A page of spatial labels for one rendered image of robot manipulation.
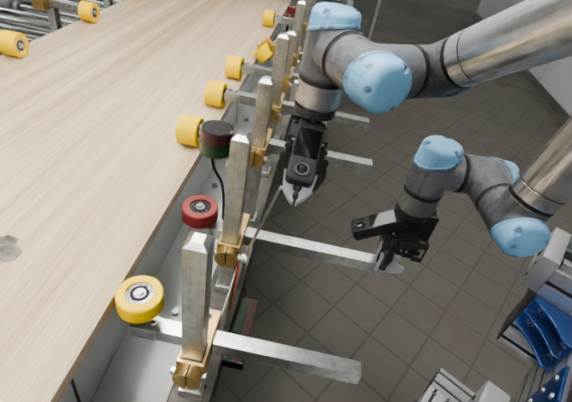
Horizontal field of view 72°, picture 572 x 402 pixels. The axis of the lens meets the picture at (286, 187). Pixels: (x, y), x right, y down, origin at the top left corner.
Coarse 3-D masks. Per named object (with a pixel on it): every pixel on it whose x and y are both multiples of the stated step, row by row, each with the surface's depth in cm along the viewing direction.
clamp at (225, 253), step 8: (248, 216) 93; (248, 224) 93; (240, 240) 87; (224, 248) 84; (232, 248) 85; (240, 248) 87; (216, 256) 85; (224, 256) 84; (232, 256) 84; (224, 264) 86; (232, 264) 85
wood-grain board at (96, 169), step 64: (128, 0) 204; (192, 0) 224; (256, 0) 249; (0, 64) 127; (64, 64) 134; (128, 64) 143; (192, 64) 152; (0, 128) 100; (64, 128) 105; (128, 128) 110; (0, 192) 82; (64, 192) 85; (128, 192) 89; (64, 256) 72; (128, 256) 75; (0, 320) 61; (64, 320) 63; (0, 384) 54; (64, 384) 56
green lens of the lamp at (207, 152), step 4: (200, 144) 72; (200, 148) 72; (204, 148) 71; (208, 148) 70; (212, 148) 70; (216, 148) 70; (220, 148) 71; (224, 148) 71; (228, 148) 72; (200, 152) 72; (204, 152) 71; (208, 152) 71; (212, 152) 71; (216, 152) 71; (220, 152) 71; (224, 152) 72; (228, 152) 73; (204, 156) 72; (208, 156) 71; (212, 156) 71; (216, 156) 71; (220, 156) 72; (224, 156) 72
